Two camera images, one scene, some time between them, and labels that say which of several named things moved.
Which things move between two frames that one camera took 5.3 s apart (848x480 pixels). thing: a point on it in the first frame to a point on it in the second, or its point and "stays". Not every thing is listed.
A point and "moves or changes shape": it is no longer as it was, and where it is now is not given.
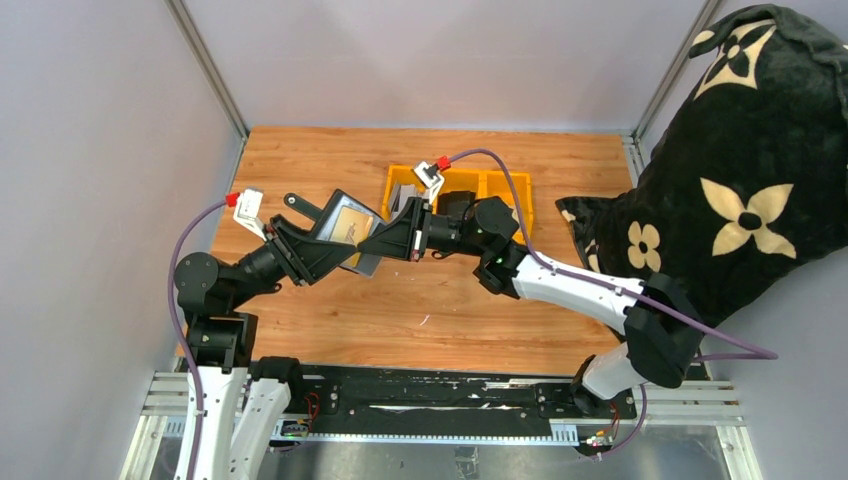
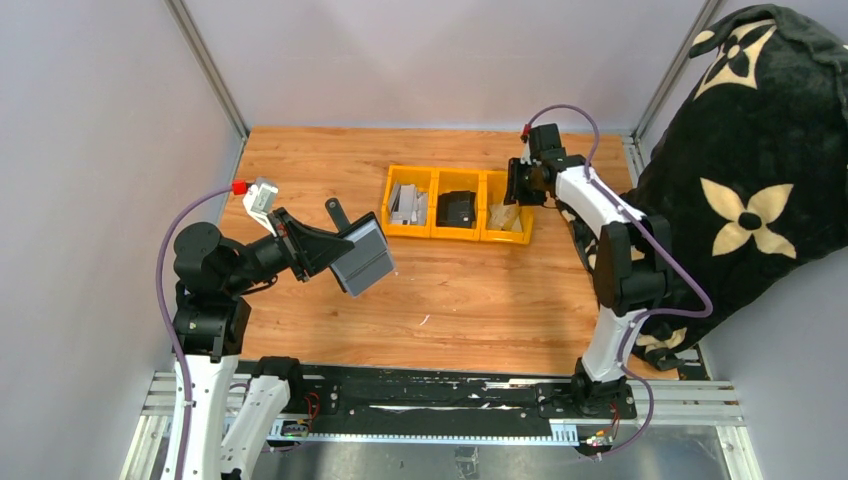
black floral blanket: x=748 y=181 stays
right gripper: x=407 y=236 to x=514 y=190
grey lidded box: x=345 y=220 moves or changes shape
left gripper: x=304 y=256 stays
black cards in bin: x=456 y=203 stays
